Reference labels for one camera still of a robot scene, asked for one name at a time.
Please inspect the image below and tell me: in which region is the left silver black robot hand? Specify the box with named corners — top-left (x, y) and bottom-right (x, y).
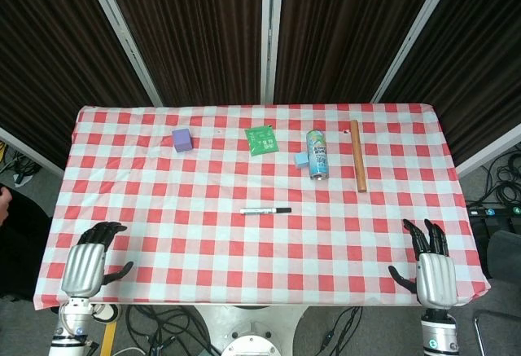
top-left (60, 222), bottom-right (134, 298)

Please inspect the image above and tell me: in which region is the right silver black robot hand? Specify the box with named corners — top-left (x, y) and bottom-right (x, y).
top-left (387, 218), bottom-right (458, 308)

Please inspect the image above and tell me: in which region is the black and white marker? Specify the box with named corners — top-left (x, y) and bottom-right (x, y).
top-left (239, 207), bottom-right (293, 215)

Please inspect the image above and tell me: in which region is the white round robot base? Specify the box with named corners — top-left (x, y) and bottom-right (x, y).
top-left (190, 304), bottom-right (313, 356)

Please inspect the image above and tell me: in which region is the black white sneaker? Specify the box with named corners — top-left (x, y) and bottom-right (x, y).
top-left (90, 303), bottom-right (122, 324)

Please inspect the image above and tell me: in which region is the dark office chair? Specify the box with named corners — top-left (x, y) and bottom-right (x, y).
top-left (474, 230), bottom-right (521, 356)

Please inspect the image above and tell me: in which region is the person in black clothes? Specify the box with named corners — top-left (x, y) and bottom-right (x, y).
top-left (0, 184), bottom-right (54, 303)

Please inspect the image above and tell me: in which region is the yellow floor tape strip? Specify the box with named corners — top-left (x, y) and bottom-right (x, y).
top-left (99, 319), bottom-right (116, 356)

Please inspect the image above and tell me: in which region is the black power strip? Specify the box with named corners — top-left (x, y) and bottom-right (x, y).
top-left (466, 204), bottom-right (521, 219)

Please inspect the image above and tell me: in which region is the wooden rolling stick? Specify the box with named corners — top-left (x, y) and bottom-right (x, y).
top-left (350, 119), bottom-right (368, 193)

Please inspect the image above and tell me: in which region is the purple foam cube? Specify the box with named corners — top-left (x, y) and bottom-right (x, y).
top-left (171, 128), bottom-right (194, 154)

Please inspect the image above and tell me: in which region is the light blue spray can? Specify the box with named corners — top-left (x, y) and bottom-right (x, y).
top-left (305, 129), bottom-right (330, 181)

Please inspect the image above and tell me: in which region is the red white checkered tablecloth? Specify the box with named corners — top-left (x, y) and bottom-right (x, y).
top-left (33, 103), bottom-right (492, 311)

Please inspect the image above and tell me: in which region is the green snack packet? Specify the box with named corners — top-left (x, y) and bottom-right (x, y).
top-left (244, 125), bottom-right (279, 157)

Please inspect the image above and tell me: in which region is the black floor cable bundle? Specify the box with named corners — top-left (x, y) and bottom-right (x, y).
top-left (121, 305), bottom-right (221, 356)

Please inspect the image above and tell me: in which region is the black cable coil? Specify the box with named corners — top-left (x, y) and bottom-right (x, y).
top-left (479, 143), bottom-right (521, 206)

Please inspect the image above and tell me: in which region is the white partition frame post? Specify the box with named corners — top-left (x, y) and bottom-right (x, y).
top-left (259, 0), bottom-right (285, 105)
top-left (370, 0), bottom-right (462, 104)
top-left (79, 0), bottom-right (164, 108)

